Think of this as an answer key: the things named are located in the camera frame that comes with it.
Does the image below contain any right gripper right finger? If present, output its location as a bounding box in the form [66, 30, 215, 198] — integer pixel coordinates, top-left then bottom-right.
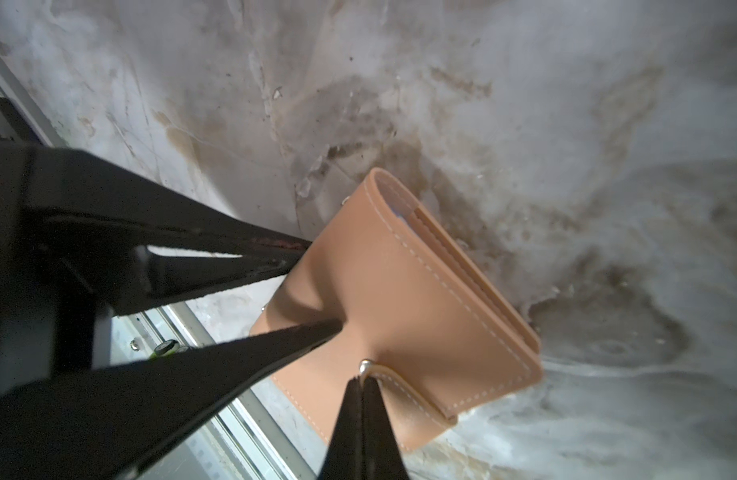
[364, 377, 409, 480]

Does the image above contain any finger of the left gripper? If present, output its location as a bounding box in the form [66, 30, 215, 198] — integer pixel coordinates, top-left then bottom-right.
[0, 320, 342, 479]

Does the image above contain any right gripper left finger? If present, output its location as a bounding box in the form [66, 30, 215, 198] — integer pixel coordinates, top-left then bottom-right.
[318, 377, 364, 480]

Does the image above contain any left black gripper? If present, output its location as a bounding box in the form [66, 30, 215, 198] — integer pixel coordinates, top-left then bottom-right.
[0, 141, 310, 396]

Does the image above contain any pink leather card holder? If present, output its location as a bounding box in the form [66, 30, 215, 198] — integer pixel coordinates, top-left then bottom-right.
[252, 168, 543, 451]

